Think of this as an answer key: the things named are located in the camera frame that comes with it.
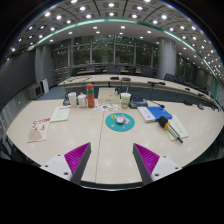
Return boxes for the black gooseneck microphone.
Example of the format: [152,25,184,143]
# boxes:
[147,99,166,109]

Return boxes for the round teal cartoon mouse pad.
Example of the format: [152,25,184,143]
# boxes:
[104,112,136,133]

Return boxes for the white printed paper sheet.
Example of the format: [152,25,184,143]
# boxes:
[165,114,190,141]

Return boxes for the ceiling lights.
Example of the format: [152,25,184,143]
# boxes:
[9,0,224,73]

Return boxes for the red white leaflet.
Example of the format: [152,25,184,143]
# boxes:
[27,116,52,144]

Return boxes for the red bottle with green band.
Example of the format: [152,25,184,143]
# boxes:
[85,83,96,109]

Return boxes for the green white cup with straw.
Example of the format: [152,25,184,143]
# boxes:
[120,87,132,109]

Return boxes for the white lidded mug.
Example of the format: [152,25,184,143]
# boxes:
[76,92,88,108]

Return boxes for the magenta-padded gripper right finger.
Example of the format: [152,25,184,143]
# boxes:
[132,142,183,187]

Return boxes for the beige cardboard box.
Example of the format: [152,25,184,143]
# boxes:
[97,87,121,105]

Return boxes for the grey box appliance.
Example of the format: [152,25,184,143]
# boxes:
[28,83,44,100]

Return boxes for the white booklet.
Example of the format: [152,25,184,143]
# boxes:
[49,105,72,123]

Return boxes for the colourful sticker sheet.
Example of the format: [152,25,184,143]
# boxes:
[94,103,118,112]

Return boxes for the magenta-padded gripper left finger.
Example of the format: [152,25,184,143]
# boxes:
[39,142,93,186]

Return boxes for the black handheld microphone yellow ring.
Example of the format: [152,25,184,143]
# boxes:
[157,115,184,144]

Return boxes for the dark office chairs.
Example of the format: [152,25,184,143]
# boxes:
[84,63,214,93]

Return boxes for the blue white book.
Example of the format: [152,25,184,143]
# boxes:
[137,105,173,123]

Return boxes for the black desk conference console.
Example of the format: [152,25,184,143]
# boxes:
[129,97,149,109]

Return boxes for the white standing appliance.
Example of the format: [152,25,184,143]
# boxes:
[39,78,50,94]

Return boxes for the silver grey computer mouse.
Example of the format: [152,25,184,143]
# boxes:
[115,113,126,125]

